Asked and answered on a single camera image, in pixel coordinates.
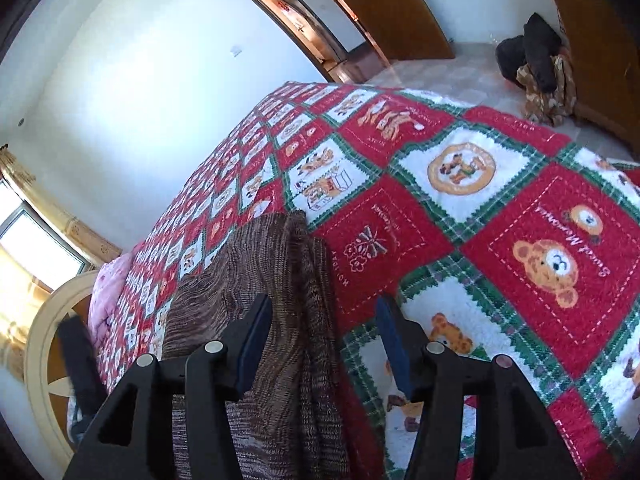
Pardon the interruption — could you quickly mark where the brown knit sweater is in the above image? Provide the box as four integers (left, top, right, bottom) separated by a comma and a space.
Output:
162, 210, 373, 480

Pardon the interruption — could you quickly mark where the wooden desk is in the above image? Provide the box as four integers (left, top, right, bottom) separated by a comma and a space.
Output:
535, 0, 640, 146

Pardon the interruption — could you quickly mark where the yellow curtain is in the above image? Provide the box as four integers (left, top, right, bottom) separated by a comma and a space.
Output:
0, 147, 123, 266

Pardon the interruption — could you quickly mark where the red checked printed blanket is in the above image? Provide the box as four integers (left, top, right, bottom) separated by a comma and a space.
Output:
87, 81, 640, 480

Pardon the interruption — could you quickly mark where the cream wooden headboard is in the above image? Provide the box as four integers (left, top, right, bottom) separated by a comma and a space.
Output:
24, 270, 101, 466

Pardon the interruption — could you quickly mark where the brown wooden door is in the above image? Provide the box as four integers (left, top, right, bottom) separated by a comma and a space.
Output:
297, 0, 456, 63

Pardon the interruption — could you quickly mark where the brown door frame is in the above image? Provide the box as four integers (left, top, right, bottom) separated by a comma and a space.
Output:
205, 0, 391, 83

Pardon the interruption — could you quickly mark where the black bag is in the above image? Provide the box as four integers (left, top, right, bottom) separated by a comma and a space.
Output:
495, 12, 563, 93

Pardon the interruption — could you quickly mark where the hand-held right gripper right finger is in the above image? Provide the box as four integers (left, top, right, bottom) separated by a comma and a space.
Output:
375, 294, 583, 480

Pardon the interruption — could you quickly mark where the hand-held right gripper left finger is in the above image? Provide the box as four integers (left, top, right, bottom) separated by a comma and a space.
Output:
62, 292, 274, 480

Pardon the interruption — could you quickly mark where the window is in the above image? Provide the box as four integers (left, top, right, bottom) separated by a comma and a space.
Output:
0, 175, 88, 301

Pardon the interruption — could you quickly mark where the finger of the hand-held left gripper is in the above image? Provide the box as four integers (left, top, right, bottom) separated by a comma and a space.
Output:
56, 314, 110, 418

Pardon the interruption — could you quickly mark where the tan patterned cloth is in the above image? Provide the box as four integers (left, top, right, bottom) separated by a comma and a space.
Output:
515, 52, 578, 128

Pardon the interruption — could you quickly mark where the pink pillow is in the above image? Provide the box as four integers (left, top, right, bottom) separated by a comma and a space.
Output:
87, 252, 136, 356

